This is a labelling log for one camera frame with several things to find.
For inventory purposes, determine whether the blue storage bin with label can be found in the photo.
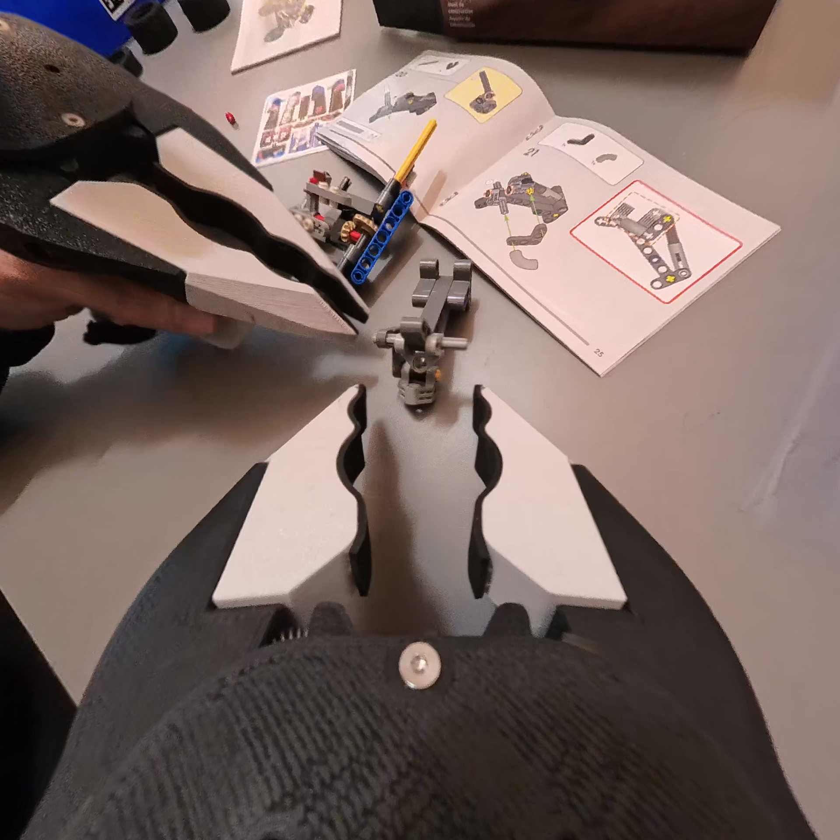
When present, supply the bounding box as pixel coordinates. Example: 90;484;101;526
0;0;135;60

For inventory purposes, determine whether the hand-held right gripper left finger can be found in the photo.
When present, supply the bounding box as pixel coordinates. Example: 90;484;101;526
211;384;375;610

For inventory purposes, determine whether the open instruction booklet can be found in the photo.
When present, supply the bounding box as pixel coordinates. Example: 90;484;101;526
315;51;782;378

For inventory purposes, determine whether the toy set box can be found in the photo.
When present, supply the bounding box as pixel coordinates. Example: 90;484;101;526
374;0;778;53

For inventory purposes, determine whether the person's left hand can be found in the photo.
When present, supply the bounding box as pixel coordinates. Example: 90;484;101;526
0;252;219;337

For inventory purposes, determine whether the small closed instruction booklet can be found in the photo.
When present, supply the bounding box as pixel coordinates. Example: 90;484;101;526
231;0;343;73

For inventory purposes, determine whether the toy car chassis assembly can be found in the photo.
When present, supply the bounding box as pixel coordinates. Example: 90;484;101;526
289;118;438;286

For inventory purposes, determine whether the sticker sheet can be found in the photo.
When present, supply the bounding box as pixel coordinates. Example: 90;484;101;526
252;69;357;165

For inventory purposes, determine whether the grey toy connector assembly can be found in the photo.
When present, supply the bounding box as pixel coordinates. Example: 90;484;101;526
372;258;473;409

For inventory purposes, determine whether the person's black sweater torso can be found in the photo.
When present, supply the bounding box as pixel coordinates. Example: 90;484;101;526
0;591;76;840

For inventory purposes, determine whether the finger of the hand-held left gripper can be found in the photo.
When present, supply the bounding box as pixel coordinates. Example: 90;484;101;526
49;179;360;339
151;126;371;324

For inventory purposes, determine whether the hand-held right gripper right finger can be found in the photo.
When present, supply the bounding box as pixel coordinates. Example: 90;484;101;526
469;386;627;608

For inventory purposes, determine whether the person's left forearm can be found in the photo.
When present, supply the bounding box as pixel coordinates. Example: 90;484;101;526
0;325;53;395

